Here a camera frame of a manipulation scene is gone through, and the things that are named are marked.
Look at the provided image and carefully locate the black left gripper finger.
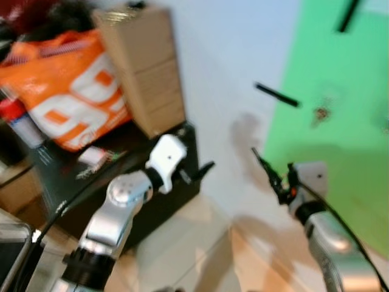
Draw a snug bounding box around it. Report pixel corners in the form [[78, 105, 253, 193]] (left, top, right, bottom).
[[191, 161, 216, 181]]

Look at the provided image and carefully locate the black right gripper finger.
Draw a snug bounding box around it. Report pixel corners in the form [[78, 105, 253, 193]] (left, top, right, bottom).
[[252, 147, 283, 183]]

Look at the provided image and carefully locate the large black box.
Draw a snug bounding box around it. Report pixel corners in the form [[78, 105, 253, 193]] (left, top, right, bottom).
[[24, 122, 201, 251]]

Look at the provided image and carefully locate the green backdrop sheet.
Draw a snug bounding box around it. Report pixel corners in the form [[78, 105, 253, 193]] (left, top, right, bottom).
[[263, 0, 389, 256]]

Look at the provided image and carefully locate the small white packet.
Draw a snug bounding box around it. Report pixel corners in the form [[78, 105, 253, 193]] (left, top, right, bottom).
[[78, 146, 111, 169]]

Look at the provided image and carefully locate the tall brown cardboard box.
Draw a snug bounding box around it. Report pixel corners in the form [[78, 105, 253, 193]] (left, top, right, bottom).
[[91, 5, 187, 139]]

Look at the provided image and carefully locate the orange and white bag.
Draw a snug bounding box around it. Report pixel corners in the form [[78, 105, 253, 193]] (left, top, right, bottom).
[[0, 29, 132, 153]]

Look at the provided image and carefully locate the low brown cardboard box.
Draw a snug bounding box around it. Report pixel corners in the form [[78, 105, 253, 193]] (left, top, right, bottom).
[[0, 161, 43, 214]]

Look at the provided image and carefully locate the red and white can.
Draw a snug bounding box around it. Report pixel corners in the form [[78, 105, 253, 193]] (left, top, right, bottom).
[[0, 97, 47, 150]]

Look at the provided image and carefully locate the dark red cloth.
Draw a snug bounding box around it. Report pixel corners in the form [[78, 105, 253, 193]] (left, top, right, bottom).
[[0, 0, 61, 35]]

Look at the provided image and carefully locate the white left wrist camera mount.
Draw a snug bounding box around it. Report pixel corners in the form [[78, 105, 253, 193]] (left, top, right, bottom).
[[146, 134, 188, 194]]

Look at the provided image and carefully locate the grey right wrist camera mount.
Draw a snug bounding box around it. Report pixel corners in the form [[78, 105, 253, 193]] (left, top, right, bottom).
[[294, 161, 329, 205]]

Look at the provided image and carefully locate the black wall hook bar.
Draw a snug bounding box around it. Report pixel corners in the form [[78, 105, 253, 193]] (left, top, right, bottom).
[[337, 0, 362, 33], [254, 82, 301, 108]]

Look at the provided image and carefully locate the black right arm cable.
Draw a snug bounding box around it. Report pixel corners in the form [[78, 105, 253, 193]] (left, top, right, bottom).
[[298, 181, 389, 291]]

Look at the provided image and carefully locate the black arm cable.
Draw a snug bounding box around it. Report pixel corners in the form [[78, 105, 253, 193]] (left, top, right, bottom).
[[12, 152, 146, 290], [298, 181, 389, 291]]

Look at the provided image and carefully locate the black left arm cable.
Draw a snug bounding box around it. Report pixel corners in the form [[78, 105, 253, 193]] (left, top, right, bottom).
[[12, 152, 146, 290]]

